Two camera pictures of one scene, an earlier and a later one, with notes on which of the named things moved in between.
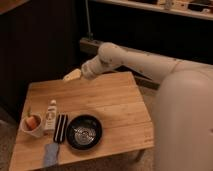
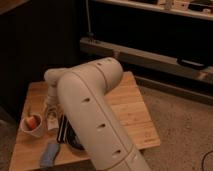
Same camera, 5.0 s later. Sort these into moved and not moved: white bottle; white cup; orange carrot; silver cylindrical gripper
Moved: silver cylindrical gripper
Not moved: orange carrot; white bottle; white cup
